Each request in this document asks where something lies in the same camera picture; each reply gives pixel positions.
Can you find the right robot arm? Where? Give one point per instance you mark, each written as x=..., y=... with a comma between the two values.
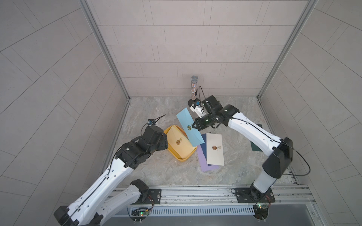
x=279, y=151

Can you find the left circuit board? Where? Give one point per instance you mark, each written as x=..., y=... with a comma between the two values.
x=139, y=214

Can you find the light blue envelope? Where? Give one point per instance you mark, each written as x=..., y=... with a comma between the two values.
x=186, y=122

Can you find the dark green envelope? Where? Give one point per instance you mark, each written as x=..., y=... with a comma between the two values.
x=254, y=147

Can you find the white envelope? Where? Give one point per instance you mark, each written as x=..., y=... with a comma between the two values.
x=214, y=149

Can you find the right circuit board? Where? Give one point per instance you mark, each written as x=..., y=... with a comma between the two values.
x=261, y=212

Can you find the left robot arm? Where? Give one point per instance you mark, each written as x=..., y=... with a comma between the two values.
x=94, y=207

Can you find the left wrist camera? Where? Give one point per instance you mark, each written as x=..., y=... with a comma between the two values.
x=151, y=122

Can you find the aluminium mounting rail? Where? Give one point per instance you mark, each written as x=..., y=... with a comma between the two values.
x=229, y=195

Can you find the purple envelope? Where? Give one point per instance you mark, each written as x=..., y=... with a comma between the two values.
x=202, y=161

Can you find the circuit board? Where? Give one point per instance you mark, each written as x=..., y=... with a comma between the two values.
x=139, y=214
x=261, y=212

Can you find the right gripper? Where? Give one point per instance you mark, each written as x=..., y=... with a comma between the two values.
x=200, y=124

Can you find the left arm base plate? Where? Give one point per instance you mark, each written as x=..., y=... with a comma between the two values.
x=150, y=197

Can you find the tan envelope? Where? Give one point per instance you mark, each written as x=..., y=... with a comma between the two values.
x=176, y=142

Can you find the navy blue envelope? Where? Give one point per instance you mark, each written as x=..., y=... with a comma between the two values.
x=203, y=146

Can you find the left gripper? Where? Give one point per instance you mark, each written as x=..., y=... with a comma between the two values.
x=163, y=140

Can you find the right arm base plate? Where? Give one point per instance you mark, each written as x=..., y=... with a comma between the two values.
x=252, y=195

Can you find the yellow storage tray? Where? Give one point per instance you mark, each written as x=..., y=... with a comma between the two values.
x=178, y=147

